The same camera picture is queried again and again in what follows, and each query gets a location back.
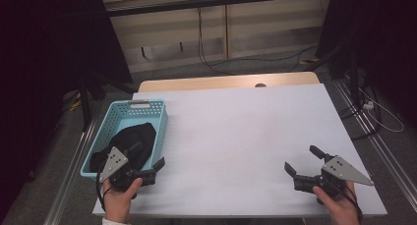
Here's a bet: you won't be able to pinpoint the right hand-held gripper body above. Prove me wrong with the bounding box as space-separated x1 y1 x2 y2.
293 153 375 199

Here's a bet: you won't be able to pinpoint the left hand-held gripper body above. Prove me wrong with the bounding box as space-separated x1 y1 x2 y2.
98 145 157 192

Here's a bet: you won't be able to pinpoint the black pants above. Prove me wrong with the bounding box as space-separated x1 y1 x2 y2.
89 121 157 174

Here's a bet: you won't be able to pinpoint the light blue plastic basket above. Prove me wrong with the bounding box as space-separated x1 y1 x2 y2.
80 98 169 181

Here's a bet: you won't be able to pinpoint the person's right hand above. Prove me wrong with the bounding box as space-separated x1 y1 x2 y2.
312 180 362 225

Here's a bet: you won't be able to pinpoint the person's left hand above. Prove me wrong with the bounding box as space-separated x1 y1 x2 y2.
102 177 145 224

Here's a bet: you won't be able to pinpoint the black stand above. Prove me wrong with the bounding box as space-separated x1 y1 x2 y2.
306 37 365 105
78 72 141 133

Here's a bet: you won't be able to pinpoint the white table cover sheet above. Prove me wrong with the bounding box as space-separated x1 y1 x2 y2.
91 83 388 218

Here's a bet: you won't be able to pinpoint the black curtain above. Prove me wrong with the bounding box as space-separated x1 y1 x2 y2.
316 0 417 128
0 0 134 219

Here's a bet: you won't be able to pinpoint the black metal crossbar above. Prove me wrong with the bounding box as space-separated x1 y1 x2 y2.
106 0 332 18

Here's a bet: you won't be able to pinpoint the left hand-held gripper cable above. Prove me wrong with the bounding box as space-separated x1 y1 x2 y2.
95 159 114 213

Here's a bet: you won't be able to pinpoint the hand-held gripper cable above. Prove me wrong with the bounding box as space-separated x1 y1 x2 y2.
338 185 364 224
95 159 114 213

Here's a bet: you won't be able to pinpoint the right hand-held gripper cable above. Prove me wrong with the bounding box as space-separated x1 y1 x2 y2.
338 185 364 224

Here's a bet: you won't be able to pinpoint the metal floor rail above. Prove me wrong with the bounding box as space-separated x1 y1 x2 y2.
43 118 99 225
333 79 417 204

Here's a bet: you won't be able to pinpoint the black cable bundle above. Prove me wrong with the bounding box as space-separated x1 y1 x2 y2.
338 84 383 141

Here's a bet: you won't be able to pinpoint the yellow cable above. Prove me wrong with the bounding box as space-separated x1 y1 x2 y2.
67 98 83 112

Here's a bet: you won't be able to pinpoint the white cable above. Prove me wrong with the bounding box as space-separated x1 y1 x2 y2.
357 86 405 134

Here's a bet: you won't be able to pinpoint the black floor cable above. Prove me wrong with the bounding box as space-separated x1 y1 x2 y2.
208 44 319 73

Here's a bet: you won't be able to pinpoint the hanging black cable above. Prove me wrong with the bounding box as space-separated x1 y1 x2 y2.
196 6 237 77

